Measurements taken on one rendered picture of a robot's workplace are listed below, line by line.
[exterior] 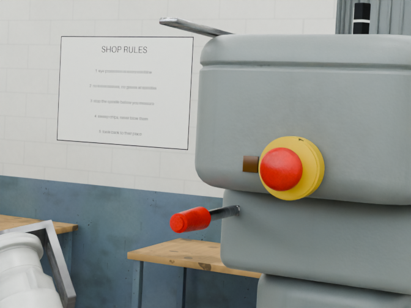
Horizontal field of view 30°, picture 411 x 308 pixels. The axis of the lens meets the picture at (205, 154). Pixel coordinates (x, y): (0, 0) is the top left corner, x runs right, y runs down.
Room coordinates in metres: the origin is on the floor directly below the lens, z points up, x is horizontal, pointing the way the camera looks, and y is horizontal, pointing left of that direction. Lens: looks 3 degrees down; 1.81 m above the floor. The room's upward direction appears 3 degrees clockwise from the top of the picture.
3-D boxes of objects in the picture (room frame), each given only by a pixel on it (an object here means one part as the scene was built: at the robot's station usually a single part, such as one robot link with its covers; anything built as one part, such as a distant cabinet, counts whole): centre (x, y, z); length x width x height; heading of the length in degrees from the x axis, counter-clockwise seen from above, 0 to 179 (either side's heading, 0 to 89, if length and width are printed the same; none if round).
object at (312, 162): (0.72, -0.08, 1.76); 0.06 x 0.02 x 0.06; 65
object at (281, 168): (0.70, -0.07, 1.76); 0.04 x 0.03 x 0.04; 65
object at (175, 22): (0.84, -0.01, 1.89); 0.24 x 0.04 x 0.01; 154
